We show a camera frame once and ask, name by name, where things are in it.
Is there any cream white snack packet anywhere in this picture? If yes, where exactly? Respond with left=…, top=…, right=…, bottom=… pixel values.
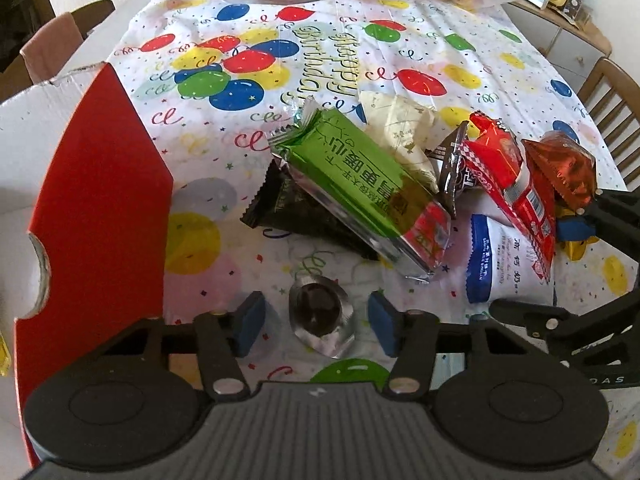
left=359, top=91, right=438, bottom=194

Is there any wooden chair left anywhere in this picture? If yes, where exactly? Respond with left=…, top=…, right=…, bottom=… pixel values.
left=1, top=0, right=115, bottom=102

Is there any black triangular snack packet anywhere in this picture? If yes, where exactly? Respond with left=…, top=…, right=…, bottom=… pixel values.
left=241, top=162, right=378, bottom=261

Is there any yellow snack packet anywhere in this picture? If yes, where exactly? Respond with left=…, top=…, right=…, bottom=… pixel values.
left=555, top=206, right=599, bottom=261

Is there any wooden chair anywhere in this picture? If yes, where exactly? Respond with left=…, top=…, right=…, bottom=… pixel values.
left=578, top=56, right=640, bottom=191
left=1, top=0, right=115, bottom=102

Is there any green snack bar packet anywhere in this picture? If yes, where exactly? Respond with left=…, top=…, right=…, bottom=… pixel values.
left=268, top=99, right=451, bottom=283

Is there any white wooden sideboard cabinet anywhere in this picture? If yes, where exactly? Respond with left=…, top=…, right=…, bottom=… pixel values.
left=502, top=0, right=613, bottom=91

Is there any red checkered snack bag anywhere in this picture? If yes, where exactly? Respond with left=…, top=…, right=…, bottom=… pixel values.
left=461, top=110, right=555, bottom=280

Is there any blue and white snack packet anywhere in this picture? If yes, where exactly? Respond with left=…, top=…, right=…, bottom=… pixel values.
left=465, top=214, right=553, bottom=306

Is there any yellow candy packet in box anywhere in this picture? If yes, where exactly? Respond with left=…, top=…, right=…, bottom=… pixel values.
left=0, top=334, right=11, bottom=377

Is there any colourful balloon birthday tablecloth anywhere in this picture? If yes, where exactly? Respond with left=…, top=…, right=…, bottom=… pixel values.
left=110, top=0, right=623, bottom=382

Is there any shiny red-brown snack bag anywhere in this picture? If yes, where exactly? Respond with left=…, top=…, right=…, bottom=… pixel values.
left=523, top=130, right=597, bottom=212

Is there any wooden chair right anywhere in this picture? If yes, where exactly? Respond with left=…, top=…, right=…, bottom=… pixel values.
left=578, top=56, right=640, bottom=191

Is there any red and white cardboard box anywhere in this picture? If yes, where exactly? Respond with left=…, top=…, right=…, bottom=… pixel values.
left=13, top=64, right=174, bottom=465

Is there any dark silver striped snack packet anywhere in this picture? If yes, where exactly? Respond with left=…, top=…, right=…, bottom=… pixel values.
left=426, top=120, right=470, bottom=219

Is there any pink cloth on chair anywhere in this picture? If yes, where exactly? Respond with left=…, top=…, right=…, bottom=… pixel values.
left=20, top=13, right=84, bottom=84

